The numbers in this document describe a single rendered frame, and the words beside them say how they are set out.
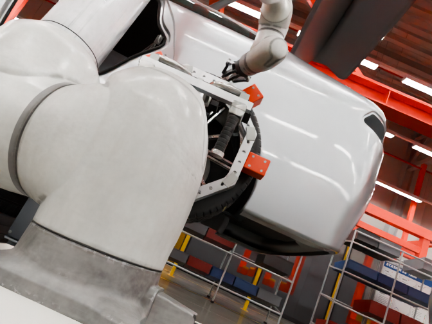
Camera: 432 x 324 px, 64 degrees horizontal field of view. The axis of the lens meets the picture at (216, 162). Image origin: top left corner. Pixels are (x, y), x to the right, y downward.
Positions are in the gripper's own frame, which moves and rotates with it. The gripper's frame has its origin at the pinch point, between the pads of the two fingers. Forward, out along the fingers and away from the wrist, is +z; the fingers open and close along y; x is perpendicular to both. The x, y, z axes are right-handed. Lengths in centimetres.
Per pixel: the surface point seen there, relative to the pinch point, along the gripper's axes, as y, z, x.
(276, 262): 298, 300, -17
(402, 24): 415, 418, 660
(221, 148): 1, -38, -40
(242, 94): -0.1, -33.7, -18.7
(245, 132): 13.8, -19.4, -22.4
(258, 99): 11.9, -18.2, -7.5
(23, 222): -33, 8, -93
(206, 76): -9.2, -8.6, -9.4
